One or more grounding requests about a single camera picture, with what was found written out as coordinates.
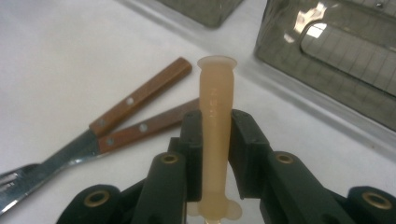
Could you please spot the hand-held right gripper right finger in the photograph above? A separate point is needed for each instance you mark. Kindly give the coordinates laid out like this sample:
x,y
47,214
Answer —
x,y
246,155

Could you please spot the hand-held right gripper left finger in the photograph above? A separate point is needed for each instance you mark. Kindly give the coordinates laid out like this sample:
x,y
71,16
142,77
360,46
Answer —
x,y
193,155

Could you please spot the smoky clear plastic bin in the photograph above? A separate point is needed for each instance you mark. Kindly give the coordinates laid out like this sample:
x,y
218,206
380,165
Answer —
x,y
202,11
342,77

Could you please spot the beige plastic spoon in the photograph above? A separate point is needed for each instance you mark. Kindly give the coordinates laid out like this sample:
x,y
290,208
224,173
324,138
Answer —
x,y
216,124

